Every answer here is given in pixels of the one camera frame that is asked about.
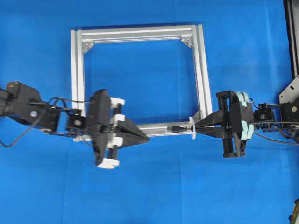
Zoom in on black right gripper teal pads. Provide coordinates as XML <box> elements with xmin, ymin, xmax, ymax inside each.
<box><xmin>195</xmin><ymin>91</ymin><xmax>254</xmax><ymax>158</ymax></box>

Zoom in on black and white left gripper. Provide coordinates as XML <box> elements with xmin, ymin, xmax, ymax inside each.
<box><xmin>85</xmin><ymin>89</ymin><xmax>150</xmax><ymax>168</ymax></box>

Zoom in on black USB cable wire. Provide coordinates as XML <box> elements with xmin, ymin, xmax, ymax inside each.
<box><xmin>167</xmin><ymin>125</ymin><xmax>299</xmax><ymax>147</ymax></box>

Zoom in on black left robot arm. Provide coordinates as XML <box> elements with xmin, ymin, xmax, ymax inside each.
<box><xmin>0</xmin><ymin>82</ymin><xmax>150</xmax><ymax>169</ymax></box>

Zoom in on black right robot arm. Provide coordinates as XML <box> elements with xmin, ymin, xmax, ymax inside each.
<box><xmin>191</xmin><ymin>91</ymin><xmax>299</xmax><ymax>158</ymax></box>

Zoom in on yellowish object bottom right corner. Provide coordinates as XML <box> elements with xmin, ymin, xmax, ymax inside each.
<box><xmin>289</xmin><ymin>199</ymin><xmax>299</xmax><ymax>224</ymax></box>

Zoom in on black metal stand right edge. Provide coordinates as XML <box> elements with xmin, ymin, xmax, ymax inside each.
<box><xmin>283</xmin><ymin>0</ymin><xmax>299</xmax><ymax>79</ymax></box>

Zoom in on white string loop holder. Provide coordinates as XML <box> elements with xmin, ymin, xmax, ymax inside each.
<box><xmin>189</xmin><ymin>117</ymin><xmax>196</xmax><ymax>140</ymax></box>

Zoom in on grey metal bracket plate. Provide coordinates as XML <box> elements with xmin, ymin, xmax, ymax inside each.
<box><xmin>278</xmin><ymin>76</ymin><xmax>299</xmax><ymax>107</ymax></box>

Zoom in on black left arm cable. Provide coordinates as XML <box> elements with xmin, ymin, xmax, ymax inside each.
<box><xmin>0</xmin><ymin>97</ymin><xmax>94</xmax><ymax>148</ymax></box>

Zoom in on square aluminium extrusion frame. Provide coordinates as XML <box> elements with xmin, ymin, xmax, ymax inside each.
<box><xmin>70</xmin><ymin>25</ymin><xmax>213</xmax><ymax>137</ymax></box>

